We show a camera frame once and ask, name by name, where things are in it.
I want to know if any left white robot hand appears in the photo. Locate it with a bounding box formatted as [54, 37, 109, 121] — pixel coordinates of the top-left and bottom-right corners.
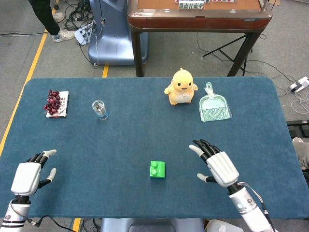
[11, 149, 57, 196]

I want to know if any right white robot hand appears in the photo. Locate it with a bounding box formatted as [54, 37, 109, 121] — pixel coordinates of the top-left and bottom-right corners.
[188, 139, 240, 188]

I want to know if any green toy brick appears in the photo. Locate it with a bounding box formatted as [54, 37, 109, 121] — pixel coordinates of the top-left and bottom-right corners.
[149, 160, 167, 180]

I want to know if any green dustpan set in bag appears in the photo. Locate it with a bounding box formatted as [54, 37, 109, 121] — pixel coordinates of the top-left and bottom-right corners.
[198, 82, 233, 123]

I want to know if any red grape bunch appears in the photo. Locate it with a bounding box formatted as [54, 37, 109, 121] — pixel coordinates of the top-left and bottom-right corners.
[43, 89, 61, 116]

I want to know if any blue tablecloth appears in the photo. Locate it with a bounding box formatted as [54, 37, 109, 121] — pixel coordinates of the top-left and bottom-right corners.
[0, 77, 309, 219]

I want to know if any beige trouser knee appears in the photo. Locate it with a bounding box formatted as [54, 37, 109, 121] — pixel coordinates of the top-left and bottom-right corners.
[292, 137, 309, 171]

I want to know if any yellow duck plush toy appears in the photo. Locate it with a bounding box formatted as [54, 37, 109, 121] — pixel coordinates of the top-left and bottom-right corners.
[164, 68, 198, 106]

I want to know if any black floor equipment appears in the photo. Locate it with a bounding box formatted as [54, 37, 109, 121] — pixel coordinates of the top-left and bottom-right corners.
[286, 120, 309, 138]

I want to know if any blue-grey robot torso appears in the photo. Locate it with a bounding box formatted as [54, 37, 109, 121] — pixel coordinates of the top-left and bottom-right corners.
[100, 218, 205, 232]

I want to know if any clear drinking glass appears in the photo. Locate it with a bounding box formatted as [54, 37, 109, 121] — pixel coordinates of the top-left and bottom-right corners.
[91, 100, 109, 120]

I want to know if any white power strip with plugs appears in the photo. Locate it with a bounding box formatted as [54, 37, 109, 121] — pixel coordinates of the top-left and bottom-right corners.
[288, 76, 309, 93]

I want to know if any brown mahjong table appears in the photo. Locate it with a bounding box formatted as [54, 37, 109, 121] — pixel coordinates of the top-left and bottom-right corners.
[127, 0, 273, 77]

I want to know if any person in black trousers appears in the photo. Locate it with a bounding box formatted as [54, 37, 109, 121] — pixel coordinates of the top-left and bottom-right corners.
[28, 0, 61, 36]

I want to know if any mahjong tile row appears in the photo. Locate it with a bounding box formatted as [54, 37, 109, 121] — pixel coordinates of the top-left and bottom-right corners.
[178, 1, 205, 10]

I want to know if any blue machine base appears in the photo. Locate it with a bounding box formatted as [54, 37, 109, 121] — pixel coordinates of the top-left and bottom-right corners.
[87, 0, 149, 66]

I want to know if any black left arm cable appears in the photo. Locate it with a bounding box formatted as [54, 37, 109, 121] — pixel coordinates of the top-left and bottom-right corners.
[26, 215, 78, 232]

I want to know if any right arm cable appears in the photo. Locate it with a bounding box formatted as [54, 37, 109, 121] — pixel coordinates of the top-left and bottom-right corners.
[238, 182, 276, 230]

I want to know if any white floor cable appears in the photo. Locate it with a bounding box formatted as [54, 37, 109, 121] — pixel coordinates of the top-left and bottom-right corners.
[291, 91, 309, 114]

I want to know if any black cable bundle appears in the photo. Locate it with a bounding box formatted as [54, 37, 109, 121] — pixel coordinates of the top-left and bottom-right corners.
[63, 0, 95, 32]

